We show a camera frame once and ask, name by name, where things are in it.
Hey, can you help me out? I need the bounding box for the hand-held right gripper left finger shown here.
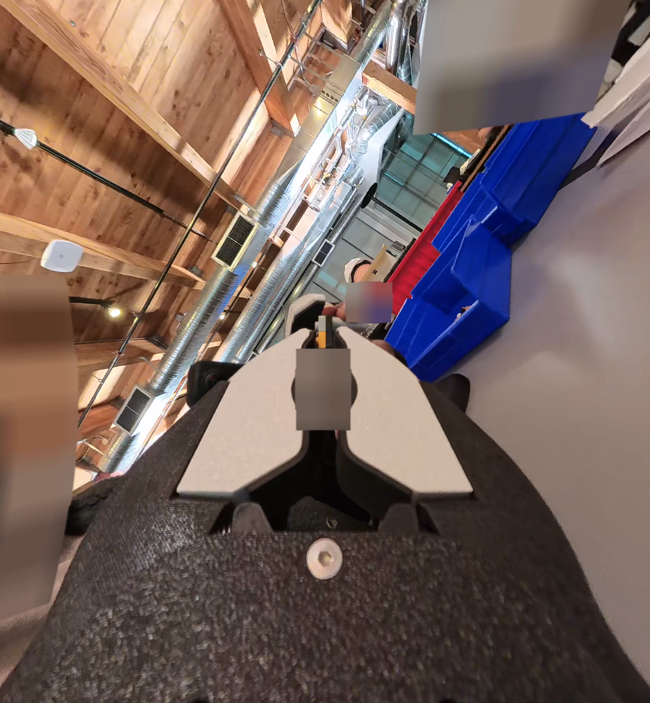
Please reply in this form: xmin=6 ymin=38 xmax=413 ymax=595
xmin=177 ymin=328 xmax=310 ymax=502

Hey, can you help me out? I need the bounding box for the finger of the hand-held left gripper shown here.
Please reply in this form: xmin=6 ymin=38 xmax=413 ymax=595
xmin=285 ymin=293 xmax=329 ymax=337

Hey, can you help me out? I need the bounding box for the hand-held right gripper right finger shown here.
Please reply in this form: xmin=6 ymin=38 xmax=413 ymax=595
xmin=337 ymin=326 xmax=474 ymax=503

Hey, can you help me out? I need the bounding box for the red storage bin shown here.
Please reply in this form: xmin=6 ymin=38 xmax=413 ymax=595
xmin=390 ymin=180 xmax=464 ymax=315

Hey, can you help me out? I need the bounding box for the thin dark ceiling pipe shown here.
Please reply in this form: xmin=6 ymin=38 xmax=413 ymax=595
xmin=77 ymin=0 xmax=324 ymax=426

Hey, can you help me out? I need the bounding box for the white ceiling access point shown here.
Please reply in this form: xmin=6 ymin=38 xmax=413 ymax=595
xmin=40 ymin=239 xmax=85 ymax=273

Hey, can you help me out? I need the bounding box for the empty blue storage bin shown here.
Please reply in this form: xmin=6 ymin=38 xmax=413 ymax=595
xmin=431 ymin=111 xmax=598 ymax=249

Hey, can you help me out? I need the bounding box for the torn white paper bag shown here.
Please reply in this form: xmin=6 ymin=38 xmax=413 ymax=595
xmin=582 ymin=16 xmax=650 ymax=167

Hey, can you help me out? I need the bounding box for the silver ventilation duct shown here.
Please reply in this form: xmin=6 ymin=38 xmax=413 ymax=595
xmin=229 ymin=181 xmax=371 ymax=364
xmin=102 ymin=0 xmax=414 ymax=479

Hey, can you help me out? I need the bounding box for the duct vent grille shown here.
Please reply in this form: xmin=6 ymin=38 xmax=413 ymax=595
xmin=112 ymin=384 xmax=154 ymax=435
xmin=211 ymin=212 xmax=258 ymax=270

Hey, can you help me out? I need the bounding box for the black ceiling rail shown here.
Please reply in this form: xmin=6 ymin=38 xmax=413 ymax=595
xmin=0 ymin=103 xmax=206 ymax=238

